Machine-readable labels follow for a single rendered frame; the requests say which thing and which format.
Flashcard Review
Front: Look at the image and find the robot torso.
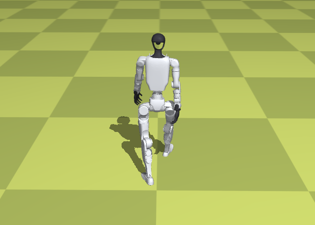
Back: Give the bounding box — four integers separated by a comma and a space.
145, 53, 170, 112

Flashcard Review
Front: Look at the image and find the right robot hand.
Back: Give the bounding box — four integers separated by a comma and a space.
171, 104, 181, 124

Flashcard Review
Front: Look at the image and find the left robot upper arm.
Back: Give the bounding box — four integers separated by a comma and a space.
136, 56, 146, 81

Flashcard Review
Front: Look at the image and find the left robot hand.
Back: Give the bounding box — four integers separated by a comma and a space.
134, 91, 142, 105

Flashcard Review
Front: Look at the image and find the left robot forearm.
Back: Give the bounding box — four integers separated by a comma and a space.
133, 74, 142, 94

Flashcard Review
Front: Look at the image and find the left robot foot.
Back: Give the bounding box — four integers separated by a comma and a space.
141, 172, 154, 185

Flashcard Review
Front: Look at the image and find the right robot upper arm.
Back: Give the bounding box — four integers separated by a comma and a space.
169, 58, 180, 89

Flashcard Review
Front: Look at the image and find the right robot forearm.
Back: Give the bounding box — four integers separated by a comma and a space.
173, 81, 181, 108

